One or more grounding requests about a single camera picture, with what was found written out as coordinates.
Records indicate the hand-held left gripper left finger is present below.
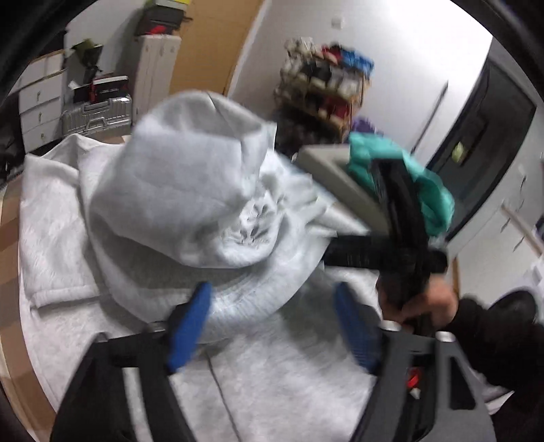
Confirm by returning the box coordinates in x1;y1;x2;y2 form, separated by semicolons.
50;281;213;442

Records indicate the light grey hoodie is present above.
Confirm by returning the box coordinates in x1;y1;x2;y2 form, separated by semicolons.
19;89;386;442

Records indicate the dark wrapped bouquet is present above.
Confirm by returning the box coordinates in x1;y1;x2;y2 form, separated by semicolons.
70;38;105;82

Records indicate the white desk with drawers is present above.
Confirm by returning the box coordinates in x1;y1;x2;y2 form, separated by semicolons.
7;50;69;154

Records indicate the black shoe box red logo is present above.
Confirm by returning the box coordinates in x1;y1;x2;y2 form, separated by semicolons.
141;19;184;37

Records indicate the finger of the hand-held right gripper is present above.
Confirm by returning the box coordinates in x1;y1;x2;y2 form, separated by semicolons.
322;235;399;271

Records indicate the black box red trim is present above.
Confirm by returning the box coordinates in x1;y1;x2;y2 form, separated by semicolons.
90;75;129;103

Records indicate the black door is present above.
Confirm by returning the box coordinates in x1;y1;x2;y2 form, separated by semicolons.
426;59;537;239

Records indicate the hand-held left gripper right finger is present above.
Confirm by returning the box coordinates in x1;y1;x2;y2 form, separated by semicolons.
336;283;496;442

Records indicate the teal hoodie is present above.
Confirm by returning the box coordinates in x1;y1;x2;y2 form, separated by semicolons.
346;132;456;237

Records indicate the person's right forearm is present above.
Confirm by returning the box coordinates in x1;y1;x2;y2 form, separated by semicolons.
444;292;544;392

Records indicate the dark wall rod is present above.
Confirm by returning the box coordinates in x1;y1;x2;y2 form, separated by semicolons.
410;81;449;154

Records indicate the person's right hand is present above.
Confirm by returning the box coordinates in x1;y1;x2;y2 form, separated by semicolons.
377;278;460;328

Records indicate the wooden shoe rack with shoes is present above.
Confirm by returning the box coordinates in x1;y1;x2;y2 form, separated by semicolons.
280;37;375;128

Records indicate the purple garment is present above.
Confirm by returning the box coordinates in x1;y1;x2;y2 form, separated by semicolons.
350;117;384;137

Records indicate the silver suitcase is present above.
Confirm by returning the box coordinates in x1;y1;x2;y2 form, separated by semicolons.
61;95;133;137

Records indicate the tall white cabinet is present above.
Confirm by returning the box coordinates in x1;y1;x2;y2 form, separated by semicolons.
127;34;182;125

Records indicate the plain black shoe box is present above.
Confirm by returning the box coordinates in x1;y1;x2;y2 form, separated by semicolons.
143;7;188;23

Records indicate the grey flat panel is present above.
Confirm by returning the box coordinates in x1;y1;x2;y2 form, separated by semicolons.
295;144;392;235

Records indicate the wooden door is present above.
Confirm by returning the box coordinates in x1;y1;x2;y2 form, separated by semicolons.
169;0;273;99

